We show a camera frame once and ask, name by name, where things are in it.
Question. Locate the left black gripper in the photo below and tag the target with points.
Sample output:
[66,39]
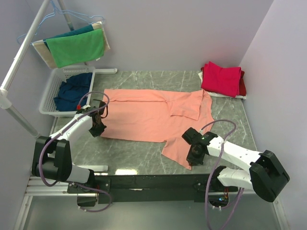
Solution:
[98,132]

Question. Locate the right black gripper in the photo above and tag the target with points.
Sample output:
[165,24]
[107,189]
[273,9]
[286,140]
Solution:
[193,161]

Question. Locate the salmon pink t shirt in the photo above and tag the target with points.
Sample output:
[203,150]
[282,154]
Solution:
[157,116]

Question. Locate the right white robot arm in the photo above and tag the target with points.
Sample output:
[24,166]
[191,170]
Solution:
[261,172]

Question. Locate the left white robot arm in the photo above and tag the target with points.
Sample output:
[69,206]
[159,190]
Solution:
[52,155]

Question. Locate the navy blue t shirt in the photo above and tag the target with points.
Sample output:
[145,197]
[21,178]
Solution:
[71,91]

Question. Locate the black base beam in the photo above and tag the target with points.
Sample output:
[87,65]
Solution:
[108,189]

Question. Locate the white plastic laundry basket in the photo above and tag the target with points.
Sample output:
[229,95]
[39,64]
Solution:
[57,76]

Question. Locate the folded white t shirt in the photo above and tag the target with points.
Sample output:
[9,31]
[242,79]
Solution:
[214,94]

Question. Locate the folded magenta t shirt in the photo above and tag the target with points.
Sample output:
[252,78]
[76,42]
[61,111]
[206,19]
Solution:
[220,80]

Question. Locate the green towel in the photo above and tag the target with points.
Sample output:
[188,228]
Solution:
[78,48]

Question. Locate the white clothes rack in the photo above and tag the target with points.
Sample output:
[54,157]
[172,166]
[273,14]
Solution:
[5,103]

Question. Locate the beige towel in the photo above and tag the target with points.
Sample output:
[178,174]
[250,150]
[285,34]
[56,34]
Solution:
[45,54]

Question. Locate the teal towel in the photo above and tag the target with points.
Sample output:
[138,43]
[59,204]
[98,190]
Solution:
[72,32]

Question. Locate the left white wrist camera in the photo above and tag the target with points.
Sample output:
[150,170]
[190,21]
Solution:
[83,109]

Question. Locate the aluminium rail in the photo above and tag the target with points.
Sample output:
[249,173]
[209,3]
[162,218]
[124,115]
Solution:
[36,187]

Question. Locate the blue wire hanger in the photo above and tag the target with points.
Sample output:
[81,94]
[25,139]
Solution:
[62,10]

